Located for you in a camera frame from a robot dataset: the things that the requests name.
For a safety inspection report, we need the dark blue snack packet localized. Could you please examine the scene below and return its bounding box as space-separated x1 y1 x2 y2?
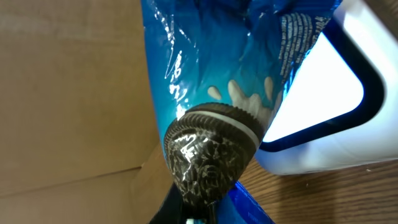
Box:
141 0 340 223

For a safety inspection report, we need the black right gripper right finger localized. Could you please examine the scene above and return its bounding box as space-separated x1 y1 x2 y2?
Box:
208 202 218 224

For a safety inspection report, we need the white barcode scanner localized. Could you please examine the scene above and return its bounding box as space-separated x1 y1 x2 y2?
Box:
255 1 397 175

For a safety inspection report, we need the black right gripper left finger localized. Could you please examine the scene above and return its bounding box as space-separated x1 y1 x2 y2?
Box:
149 184 193 224

